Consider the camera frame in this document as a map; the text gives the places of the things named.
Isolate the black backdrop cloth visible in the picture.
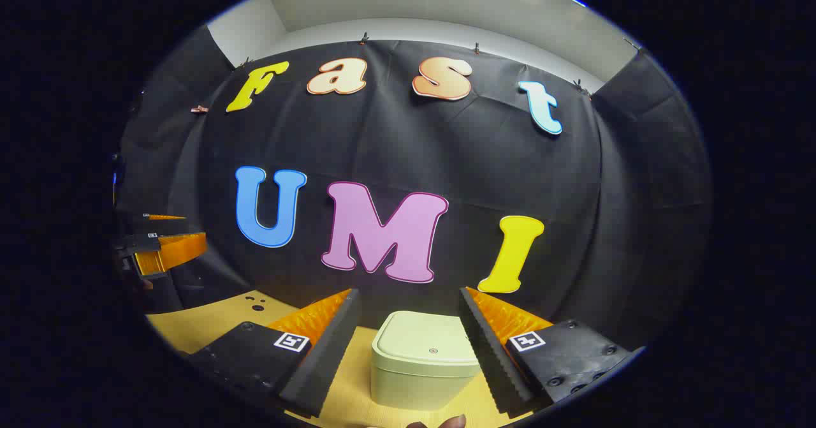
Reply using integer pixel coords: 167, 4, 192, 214
115, 25, 711, 352

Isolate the pale green desktop garbage bin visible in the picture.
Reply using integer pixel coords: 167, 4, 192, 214
371, 311, 482, 411

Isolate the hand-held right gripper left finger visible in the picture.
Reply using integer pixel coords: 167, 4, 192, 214
185, 288, 363, 418

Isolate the light wooden desktop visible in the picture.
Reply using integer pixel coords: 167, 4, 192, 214
145, 290, 536, 428

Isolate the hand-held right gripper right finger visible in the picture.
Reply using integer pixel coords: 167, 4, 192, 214
458, 286, 646, 416

